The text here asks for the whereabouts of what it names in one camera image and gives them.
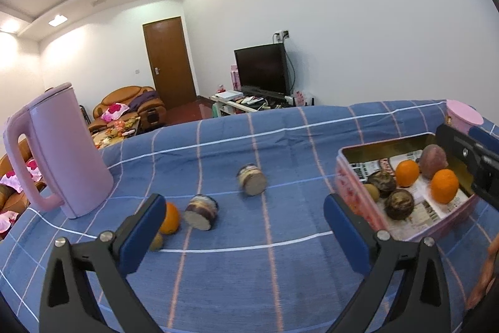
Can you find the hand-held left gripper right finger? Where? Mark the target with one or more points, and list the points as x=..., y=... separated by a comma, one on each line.
x=347, y=235

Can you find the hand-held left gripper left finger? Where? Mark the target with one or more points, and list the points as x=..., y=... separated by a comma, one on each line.
x=142, y=231

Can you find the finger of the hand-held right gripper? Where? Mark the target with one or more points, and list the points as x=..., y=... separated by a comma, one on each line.
x=454, y=149
x=485, y=142

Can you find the brown kiwi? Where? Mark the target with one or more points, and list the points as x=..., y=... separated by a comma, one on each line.
x=156, y=241
x=372, y=191

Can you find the purple-brown round fruit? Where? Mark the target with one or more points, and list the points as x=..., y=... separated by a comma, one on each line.
x=433, y=161

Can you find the small orange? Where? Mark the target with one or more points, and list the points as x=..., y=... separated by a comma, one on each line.
x=170, y=219
x=407, y=173

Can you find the large orange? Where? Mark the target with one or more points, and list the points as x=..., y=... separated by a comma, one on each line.
x=444, y=185

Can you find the pink metal tin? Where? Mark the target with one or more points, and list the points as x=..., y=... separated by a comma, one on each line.
x=356, y=196

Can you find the person's right hand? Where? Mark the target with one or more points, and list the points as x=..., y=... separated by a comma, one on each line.
x=483, y=270

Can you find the pink cartoon cup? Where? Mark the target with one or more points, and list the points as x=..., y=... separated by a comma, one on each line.
x=462, y=114

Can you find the printed paper lining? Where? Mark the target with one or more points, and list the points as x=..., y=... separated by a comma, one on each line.
x=427, y=210

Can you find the blue checked cloth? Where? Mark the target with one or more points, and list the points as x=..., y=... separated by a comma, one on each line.
x=253, y=259

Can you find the cluttered coffee table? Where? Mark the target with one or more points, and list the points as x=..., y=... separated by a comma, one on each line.
x=117, y=132

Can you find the pink electric kettle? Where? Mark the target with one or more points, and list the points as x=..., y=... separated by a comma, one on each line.
x=66, y=157

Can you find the pink floral pillow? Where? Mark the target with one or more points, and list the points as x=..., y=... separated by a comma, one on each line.
x=8, y=181
x=33, y=166
x=6, y=220
x=115, y=111

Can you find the orange leather sofa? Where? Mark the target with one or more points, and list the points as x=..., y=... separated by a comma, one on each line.
x=23, y=196

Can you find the dark chair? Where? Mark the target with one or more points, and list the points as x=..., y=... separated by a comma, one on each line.
x=85, y=114

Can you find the purple cloth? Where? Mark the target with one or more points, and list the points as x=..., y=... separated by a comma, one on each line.
x=142, y=101

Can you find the small pink patterned bag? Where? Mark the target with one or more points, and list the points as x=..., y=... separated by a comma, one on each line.
x=302, y=99

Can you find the white television stand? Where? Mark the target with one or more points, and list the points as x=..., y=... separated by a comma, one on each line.
x=230, y=106

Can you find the flat white box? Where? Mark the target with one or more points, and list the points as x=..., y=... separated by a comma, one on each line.
x=228, y=95

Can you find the brown wooden door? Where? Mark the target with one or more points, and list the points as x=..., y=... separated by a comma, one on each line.
x=169, y=62

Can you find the tall pink box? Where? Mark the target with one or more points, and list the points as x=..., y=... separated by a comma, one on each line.
x=234, y=77

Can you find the black television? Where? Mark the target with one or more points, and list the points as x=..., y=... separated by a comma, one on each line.
x=261, y=69

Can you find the square ceiling light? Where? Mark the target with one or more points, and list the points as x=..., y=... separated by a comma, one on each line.
x=58, y=20

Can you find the white wall socket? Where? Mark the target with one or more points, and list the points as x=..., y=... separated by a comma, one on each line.
x=280, y=35

